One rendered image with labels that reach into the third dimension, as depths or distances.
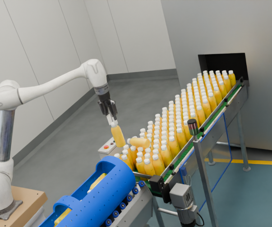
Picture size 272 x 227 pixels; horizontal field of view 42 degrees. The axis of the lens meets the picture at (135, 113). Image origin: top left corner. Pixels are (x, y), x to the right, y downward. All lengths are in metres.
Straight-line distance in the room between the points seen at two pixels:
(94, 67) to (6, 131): 0.73
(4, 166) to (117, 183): 0.79
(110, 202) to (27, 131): 3.59
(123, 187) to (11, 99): 0.85
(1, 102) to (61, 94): 4.02
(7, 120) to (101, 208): 0.83
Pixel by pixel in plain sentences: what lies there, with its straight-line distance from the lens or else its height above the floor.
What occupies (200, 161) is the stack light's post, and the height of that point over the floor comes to 0.94.
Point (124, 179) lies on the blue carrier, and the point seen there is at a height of 1.14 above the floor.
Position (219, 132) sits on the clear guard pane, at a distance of 3.04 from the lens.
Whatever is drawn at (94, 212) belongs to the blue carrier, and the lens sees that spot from 2.09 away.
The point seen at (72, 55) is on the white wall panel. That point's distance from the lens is 6.50.
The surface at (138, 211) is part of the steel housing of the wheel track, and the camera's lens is 2.43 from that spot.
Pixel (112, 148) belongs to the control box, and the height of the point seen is 1.09.
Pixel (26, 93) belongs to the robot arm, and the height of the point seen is 1.80.
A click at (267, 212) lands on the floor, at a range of 3.47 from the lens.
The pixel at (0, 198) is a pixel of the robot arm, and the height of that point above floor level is 1.23.
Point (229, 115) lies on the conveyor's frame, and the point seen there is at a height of 0.80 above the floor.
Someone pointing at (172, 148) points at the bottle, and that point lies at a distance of 2.64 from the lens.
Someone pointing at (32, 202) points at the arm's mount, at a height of 1.07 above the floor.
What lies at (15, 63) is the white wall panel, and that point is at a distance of 5.51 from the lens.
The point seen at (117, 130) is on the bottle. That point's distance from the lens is 2.31.
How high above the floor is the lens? 2.42
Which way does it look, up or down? 25 degrees down
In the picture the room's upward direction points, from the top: 17 degrees counter-clockwise
